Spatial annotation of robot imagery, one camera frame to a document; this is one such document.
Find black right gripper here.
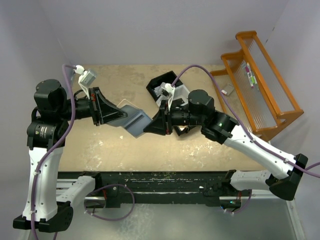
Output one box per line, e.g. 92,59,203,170
144,99,205,135

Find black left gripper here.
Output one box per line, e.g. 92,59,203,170
57,86,127,126

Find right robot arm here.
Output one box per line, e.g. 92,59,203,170
143,89,308,201

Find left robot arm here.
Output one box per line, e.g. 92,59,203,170
12,79,127,233

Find small grey red box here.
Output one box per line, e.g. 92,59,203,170
221,84,235,96

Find orange wooden rack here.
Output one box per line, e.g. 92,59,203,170
211,30,304,142

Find markers on rack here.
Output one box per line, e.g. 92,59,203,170
241,61,260,92

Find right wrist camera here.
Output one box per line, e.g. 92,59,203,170
158,82,176,109

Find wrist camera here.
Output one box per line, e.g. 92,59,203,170
74,65,97,98
158,82,176,109

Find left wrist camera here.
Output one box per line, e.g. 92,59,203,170
74,65,97,98

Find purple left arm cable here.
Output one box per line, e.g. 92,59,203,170
29,63,78,240

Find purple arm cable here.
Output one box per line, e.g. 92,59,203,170
29,63,78,240
171,64,320,179

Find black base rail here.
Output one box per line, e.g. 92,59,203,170
58,170,251,209

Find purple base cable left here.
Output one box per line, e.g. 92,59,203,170
83,184,136,222

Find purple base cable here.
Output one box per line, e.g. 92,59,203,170
222,183,253,215
83,184,136,222

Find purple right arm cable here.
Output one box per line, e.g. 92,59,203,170
171,64,320,179

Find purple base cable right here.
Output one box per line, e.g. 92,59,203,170
222,183,253,215

